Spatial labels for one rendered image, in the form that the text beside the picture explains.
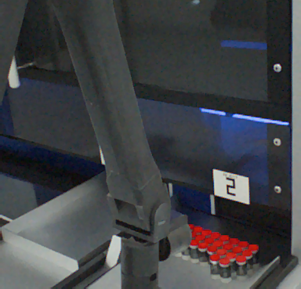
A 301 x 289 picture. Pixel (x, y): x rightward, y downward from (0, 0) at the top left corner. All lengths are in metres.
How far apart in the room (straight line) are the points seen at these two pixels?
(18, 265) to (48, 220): 0.19
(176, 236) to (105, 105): 0.28
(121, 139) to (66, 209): 0.75
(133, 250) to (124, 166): 0.14
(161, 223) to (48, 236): 0.58
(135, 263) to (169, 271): 0.33
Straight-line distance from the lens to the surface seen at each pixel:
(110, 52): 0.67
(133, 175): 0.74
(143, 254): 0.82
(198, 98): 1.12
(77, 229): 1.34
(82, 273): 1.16
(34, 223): 1.41
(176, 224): 0.88
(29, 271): 1.24
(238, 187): 1.14
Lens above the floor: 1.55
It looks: 24 degrees down
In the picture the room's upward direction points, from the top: 5 degrees counter-clockwise
